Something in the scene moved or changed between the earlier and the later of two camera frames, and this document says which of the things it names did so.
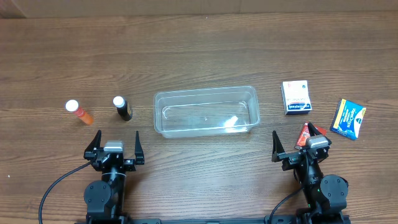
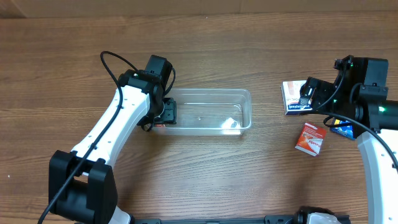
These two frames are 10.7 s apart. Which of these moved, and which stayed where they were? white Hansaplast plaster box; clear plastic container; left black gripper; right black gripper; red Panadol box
Moved: left black gripper; right black gripper
Stayed: clear plastic container; white Hansaplast plaster box; red Panadol box
